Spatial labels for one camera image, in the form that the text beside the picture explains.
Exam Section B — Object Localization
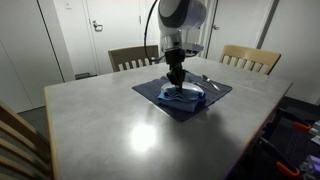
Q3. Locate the dark brown wooden chair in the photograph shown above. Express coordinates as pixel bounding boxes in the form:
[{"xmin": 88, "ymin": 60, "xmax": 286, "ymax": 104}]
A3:
[{"xmin": 108, "ymin": 45, "xmax": 159, "ymax": 72}]

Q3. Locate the white wall switch plate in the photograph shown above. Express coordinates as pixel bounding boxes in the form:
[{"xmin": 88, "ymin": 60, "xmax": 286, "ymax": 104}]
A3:
[{"xmin": 64, "ymin": 0, "xmax": 72, "ymax": 10}]

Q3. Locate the black cable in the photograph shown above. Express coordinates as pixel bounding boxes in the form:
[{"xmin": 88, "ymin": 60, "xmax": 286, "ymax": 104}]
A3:
[{"xmin": 143, "ymin": 0, "xmax": 167, "ymax": 64}]

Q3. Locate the light wooden chair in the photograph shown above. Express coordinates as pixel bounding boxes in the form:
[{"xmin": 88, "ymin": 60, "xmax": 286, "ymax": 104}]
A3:
[{"xmin": 219, "ymin": 45, "xmax": 281, "ymax": 75}]

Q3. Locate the orange handled clamp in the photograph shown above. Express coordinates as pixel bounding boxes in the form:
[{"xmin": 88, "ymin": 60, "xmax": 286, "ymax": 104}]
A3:
[
  {"xmin": 276, "ymin": 162, "xmax": 300, "ymax": 178},
  {"xmin": 294, "ymin": 122, "xmax": 312, "ymax": 132}
]

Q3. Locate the white door right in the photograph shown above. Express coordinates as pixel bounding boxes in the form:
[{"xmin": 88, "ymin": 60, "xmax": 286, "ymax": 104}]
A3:
[{"xmin": 207, "ymin": 0, "xmax": 271, "ymax": 61}]

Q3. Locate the silver spoon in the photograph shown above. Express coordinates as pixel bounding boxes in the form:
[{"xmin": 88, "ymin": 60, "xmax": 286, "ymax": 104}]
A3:
[{"xmin": 202, "ymin": 75, "xmax": 221, "ymax": 92}]

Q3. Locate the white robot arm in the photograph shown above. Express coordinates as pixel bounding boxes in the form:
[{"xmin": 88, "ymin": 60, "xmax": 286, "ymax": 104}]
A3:
[{"xmin": 158, "ymin": 0, "xmax": 206, "ymax": 92}]

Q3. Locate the wooden chair near camera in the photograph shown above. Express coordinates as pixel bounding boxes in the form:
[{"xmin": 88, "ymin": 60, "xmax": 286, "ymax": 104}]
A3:
[{"xmin": 0, "ymin": 102, "xmax": 54, "ymax": 180}]

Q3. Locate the silver knife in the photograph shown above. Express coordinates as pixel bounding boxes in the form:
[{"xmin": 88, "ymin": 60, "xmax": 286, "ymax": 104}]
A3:
[{"xmin": 187, "ymin": 77, "xmax": 216, "ymax": 93}]

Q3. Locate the blue towel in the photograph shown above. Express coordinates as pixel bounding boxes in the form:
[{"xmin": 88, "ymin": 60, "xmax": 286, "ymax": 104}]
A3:
[{"xmin": 157, "ymin": 87, "xmax": 206, "ymax": 112}]

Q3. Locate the white round plate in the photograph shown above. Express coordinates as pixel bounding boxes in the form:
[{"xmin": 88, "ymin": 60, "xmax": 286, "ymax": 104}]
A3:
[{"xmin": 158, "ymin": 82, "xmax": 205, "ymax": 102}]

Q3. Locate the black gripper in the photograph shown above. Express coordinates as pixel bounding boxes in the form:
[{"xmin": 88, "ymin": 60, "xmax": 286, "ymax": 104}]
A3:
[{"xmin": 165, "ymin": 49, "xmax": 186, "ymax": 93}]

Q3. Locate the orange handled clamp upper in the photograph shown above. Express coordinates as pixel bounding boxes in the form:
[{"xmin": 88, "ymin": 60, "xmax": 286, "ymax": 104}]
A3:
[{"xmin": 294, "ymin": 122, "xmax": 312, "ymax": 132}]

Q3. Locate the white door with handle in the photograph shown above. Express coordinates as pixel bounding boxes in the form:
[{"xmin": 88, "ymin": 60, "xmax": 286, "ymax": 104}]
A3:
[{"xmin": 86, "ymin": 0, "xmax": 142, "ymax": 74}]

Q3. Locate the dark grey placemat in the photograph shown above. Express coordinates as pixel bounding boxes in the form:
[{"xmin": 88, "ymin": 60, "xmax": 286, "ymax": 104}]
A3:
[{"xmin": 133, "ymin": 72, "xmax": 232, "ymax": 122}]

